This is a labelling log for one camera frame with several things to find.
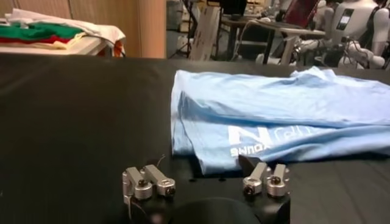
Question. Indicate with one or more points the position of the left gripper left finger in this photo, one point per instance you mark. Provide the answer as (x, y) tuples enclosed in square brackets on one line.
[(137, 182)]

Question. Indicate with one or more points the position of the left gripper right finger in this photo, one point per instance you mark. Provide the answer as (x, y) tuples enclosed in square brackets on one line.
[(265, 179)]

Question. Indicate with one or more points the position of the light blue t-shirt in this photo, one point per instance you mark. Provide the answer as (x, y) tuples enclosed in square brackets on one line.
[(274, 100)]

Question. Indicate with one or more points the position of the orange cloth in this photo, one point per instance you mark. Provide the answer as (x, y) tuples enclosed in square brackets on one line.
[(118, 48)]

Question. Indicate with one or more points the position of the white standing desk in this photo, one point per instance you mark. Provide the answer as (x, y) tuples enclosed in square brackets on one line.
[(288, 45)]

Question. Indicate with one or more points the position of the brown desk black legs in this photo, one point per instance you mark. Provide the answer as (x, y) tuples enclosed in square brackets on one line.
[(231, 39)]

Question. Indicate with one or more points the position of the white leaning board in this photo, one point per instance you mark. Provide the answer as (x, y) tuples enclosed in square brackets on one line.
[(205, 33)]

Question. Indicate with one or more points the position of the beige folded shirt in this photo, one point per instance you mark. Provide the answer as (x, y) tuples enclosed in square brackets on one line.
[(58, 45)]

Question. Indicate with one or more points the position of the wooden folding partition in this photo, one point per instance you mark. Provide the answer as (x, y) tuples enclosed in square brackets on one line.
[(122, 24)]

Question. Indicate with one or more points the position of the white orange bin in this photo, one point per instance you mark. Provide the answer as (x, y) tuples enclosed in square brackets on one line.
[(91, 29)]

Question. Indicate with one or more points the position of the red folded shirt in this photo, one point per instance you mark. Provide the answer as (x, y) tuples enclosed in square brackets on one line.
[(45, 39)]

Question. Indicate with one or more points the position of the open silver laptop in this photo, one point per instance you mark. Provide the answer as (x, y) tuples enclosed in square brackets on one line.
[(301, 13)]

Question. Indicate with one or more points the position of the green folded shirt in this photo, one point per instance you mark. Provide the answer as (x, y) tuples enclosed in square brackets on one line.
[(45, 30)]

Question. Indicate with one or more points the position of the white humanoid robot wheeled base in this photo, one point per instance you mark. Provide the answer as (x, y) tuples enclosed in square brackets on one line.
[(353, 21)]

